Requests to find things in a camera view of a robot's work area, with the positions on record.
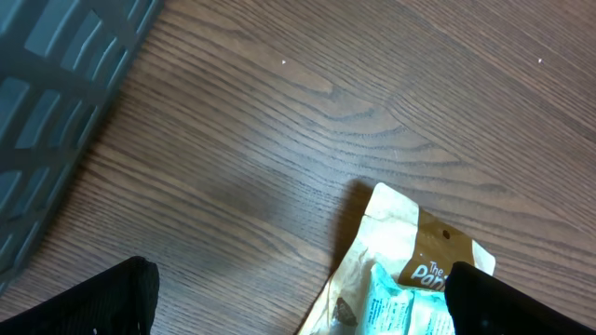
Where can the mint green wipes pack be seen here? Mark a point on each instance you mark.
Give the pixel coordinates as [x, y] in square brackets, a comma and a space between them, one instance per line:
[391, 309]

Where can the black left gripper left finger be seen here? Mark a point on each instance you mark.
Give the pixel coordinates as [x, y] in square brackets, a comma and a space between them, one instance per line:
[121, 300]

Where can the brown patterned snack bag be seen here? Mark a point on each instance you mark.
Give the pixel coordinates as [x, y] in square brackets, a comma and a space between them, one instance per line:
[415, 248]

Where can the dark grey plastic basket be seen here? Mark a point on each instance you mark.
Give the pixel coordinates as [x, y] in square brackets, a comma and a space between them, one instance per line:
[62, 64]

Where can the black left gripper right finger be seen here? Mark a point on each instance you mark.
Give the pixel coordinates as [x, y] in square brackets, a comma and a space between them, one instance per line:
[480, 304]

